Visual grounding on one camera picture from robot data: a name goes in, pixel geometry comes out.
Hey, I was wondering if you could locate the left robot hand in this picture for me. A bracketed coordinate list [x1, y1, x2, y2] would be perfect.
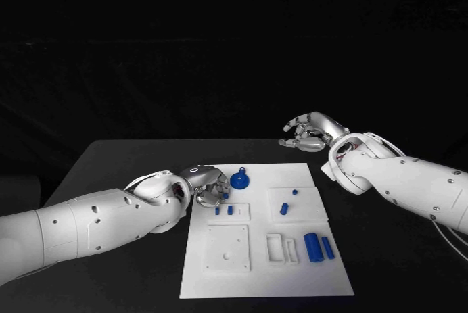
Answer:
[178, 165, 231, 209]

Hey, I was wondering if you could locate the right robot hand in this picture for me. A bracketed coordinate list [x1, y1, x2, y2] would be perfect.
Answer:
[277, 111, 349, 152]

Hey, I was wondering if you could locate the white task board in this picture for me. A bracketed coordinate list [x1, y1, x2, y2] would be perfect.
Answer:
[179, 162, 355, 299]

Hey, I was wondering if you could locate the blue gear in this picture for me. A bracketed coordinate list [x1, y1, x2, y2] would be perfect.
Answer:
[230, 166, 251, 191]

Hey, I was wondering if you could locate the thick blue cylinder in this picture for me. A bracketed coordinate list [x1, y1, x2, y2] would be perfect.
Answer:
[303, 233, 325, 264]

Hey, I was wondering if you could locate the thin blue cylinder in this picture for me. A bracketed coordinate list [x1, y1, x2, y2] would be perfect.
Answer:
[319, 236, 336, 260]

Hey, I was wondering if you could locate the white cable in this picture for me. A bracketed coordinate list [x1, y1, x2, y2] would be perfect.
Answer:
[448, 226, 468, 243]
[432, 219, 468, 262]

